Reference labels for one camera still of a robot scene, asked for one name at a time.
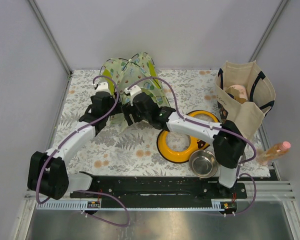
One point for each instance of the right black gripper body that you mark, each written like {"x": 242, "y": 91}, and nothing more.
{"x": 128, "y": 109}

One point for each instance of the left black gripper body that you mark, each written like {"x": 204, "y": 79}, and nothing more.
{"x": 116, "y": 110}

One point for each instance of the avocado print cushion mat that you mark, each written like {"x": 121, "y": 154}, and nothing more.
{"x": 121, "y": 126}

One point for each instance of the green avocado pet tent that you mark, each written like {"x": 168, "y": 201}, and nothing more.
{"x": 126, "y": 72}

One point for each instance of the yellow double bowl stand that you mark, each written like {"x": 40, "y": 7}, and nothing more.
{"x": 177, "y": 148}

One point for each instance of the steel pet bowl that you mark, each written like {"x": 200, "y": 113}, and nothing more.
{"x": 203, "y": 164}

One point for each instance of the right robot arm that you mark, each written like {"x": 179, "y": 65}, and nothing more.
{"x": 226, "y": 139}

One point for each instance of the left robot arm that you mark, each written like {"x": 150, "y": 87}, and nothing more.
{"x": 47, "y": 174}

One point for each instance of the floral table mat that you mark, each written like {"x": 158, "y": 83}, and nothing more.
{"x": 133, "y": 152}

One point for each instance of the beige canvas tote bag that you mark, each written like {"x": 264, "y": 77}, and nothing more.
{"x": 261, "y": 96}

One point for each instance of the pink cap plastic bottle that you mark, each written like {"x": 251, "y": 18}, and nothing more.
{"x": 273, "y": 153}

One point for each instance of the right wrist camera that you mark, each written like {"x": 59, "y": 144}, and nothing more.
{"x": 133, "y": 92}

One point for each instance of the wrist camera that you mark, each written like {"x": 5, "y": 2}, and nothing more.
{"x": 102, "y": 87}
{"x": 133, "y": 92}

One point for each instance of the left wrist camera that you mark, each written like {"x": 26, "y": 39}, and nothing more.
{"x": 102, "y": 87}

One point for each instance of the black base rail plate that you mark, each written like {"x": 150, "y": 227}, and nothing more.
{"x": 160, "y": 192}

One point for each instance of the white slotted cable duct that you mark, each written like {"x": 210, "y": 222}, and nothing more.
{"x": 80, "y": 205}

